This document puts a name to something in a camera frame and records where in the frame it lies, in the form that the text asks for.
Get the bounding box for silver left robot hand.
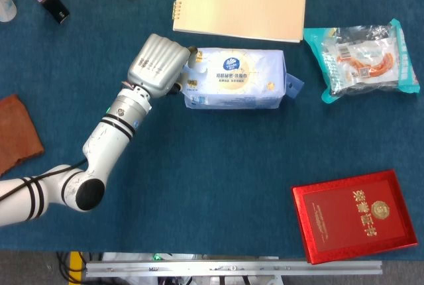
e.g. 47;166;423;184
127;33;196;99

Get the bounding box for blue tissue pack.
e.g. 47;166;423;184
178;47;305;110

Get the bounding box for cream spiral notebook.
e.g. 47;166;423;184
172;0;309;44

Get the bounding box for black purple carton box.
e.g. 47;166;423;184
23;0;71;25

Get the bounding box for brown cloth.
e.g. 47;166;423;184
0;93;45;178

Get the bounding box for teal sausage snack bag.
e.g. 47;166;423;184
303;18;421;104

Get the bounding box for red certificate book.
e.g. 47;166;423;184
290;168;419;265

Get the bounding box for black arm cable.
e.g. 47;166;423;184
0;160;87;203

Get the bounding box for aluminium frame rail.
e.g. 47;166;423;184
85;259;384;278

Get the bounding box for black floor cables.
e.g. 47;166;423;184
56;251;87;285

